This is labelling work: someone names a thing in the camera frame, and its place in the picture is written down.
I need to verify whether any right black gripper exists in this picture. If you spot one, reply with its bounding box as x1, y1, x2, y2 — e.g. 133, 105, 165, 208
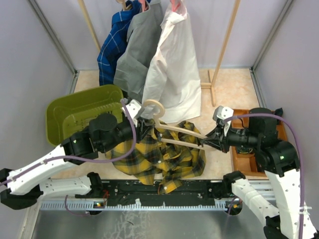
200, 120, 259, 152

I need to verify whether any light wooden hanger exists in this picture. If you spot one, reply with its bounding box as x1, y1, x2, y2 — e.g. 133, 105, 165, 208
143, 99, 216, 151

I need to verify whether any yellow plaid flannel shirt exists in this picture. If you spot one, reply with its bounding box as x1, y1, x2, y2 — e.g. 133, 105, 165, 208
113, 128, 206, 195

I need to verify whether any white shirt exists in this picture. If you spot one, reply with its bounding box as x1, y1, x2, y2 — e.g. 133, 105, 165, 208
142, 1, 201, 123

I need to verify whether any pink plastic hanger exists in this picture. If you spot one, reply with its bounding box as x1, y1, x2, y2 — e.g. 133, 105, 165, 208
170, 0, 183, 12

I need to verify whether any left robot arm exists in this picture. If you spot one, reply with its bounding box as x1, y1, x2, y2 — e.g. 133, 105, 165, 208
0, 113, 155, 210

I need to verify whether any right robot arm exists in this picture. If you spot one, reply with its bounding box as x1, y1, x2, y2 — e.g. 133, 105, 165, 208
201, 106, 319, 239

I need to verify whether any grey hanging shirt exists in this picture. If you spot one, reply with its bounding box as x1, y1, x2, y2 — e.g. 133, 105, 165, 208
114, 0, 163, 102

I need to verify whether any blue plaid hanging shirt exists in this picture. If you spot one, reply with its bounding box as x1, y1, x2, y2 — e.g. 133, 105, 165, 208
97, 0, 141, 86

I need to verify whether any wooden compartment tray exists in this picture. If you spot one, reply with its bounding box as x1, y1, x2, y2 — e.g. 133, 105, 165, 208
230, 109, 287, 178

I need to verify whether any wooden clothes rack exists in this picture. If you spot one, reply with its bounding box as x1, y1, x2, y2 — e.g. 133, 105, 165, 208
77, 0, 241, 107

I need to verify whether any dark rolled cloth in tray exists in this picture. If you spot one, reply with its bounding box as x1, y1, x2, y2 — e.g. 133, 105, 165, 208
274, 108, 284, 117

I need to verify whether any olive green plastic basket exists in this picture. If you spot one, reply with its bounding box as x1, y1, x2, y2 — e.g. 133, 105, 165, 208
45, 85, 124, 146

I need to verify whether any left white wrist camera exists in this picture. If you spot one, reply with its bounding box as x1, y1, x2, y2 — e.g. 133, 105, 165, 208
126, 100, 144, 127

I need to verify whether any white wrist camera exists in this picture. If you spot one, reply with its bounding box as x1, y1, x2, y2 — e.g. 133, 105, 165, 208
213, 106, 234, 136
126, 100, 144, 127

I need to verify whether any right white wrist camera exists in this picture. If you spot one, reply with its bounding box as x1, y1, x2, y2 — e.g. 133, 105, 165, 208
213, 106, 234, 136

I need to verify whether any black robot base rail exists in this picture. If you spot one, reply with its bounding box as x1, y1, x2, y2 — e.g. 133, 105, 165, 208
40, 180, 242, 215

